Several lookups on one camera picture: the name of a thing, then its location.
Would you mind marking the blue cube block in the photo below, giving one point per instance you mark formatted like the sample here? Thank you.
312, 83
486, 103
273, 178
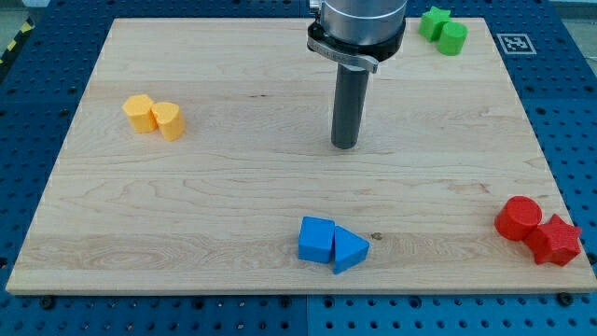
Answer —
315, 240

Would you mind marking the white fiducial marker tag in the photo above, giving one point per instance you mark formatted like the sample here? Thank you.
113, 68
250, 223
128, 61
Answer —
516, 44

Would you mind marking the wooden board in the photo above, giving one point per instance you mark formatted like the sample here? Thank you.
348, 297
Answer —
444, 142

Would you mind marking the red cylinder block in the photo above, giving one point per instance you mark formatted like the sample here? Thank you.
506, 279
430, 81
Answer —
518, 218

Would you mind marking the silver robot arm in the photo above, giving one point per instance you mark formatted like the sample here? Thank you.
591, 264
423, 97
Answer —
359, 34

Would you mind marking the black screw bottom right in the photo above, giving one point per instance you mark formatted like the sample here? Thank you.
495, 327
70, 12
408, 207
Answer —
565, 299

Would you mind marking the yellow heart block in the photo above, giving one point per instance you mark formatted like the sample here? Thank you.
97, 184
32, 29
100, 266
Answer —
170, 120

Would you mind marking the black screw bottom left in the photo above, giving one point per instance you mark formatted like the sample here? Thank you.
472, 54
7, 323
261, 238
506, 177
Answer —
47, 302

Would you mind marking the green star block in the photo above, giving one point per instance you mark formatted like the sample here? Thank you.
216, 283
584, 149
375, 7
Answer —
432, 22

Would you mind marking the black screw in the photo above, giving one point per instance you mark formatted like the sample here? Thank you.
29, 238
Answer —
565, 299
47, 302

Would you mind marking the blue triangle block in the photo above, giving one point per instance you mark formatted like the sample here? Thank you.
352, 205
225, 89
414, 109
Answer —
349, 250

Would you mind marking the red star block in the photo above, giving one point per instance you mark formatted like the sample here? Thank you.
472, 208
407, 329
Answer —
555, 241

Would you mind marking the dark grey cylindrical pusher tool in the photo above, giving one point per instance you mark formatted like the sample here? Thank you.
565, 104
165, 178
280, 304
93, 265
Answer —
349, 100

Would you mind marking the yellow hexagon block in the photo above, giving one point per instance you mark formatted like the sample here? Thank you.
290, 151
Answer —
138, 111

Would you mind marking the green cylinder block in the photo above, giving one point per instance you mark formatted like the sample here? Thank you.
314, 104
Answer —
452, 38

